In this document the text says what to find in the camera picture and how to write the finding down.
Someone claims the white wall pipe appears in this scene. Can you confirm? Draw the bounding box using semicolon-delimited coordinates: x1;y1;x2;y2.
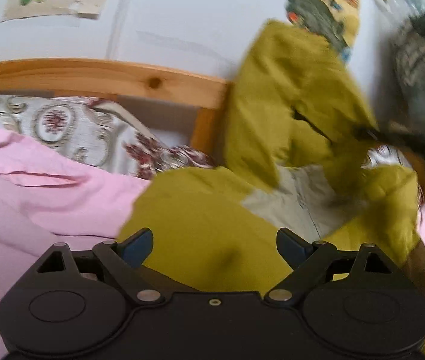
105;0;130;60

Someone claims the floral satin pillow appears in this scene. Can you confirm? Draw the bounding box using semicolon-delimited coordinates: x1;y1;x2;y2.
0;94;213;180

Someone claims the pink bed sheet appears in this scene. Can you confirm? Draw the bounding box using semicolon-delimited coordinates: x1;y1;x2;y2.
0;127;425;360

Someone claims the landscape painting poster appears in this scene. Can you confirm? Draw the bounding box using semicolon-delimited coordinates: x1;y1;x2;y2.
285;0;360;63

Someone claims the wooden bed frame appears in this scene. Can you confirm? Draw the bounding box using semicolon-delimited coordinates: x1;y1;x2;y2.
0;58;231;156

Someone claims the beige olive brown hooded jacket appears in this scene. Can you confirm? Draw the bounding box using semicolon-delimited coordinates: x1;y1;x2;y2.
116;19;425;360

